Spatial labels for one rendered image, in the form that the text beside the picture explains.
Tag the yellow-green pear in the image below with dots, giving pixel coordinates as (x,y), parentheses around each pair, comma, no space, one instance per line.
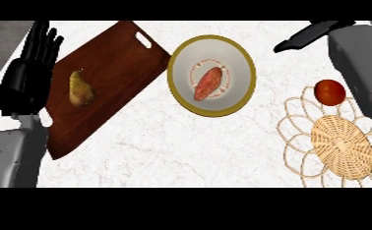
(80,91)

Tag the brown wooden cutting board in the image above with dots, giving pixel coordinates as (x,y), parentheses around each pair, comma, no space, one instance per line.
(115,73)

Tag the white bowl with gold rim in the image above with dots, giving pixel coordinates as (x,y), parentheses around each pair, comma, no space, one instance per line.
(227,60)

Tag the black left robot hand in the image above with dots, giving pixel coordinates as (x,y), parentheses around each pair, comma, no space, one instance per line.
(25,76)

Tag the red tomato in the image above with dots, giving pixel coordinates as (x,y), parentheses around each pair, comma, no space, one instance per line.
(329,92)

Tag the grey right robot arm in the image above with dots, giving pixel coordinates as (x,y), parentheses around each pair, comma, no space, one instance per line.
(353,60)

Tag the woven wicker placemat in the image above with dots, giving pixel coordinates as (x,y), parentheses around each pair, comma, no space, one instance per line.
(341,145)

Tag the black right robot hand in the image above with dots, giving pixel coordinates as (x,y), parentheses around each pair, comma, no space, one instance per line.
(310,35)

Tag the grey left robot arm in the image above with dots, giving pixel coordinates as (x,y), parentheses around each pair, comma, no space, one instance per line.
(19,148)

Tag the orange-red sweet potato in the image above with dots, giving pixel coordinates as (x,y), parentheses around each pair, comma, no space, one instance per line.
(208,85)

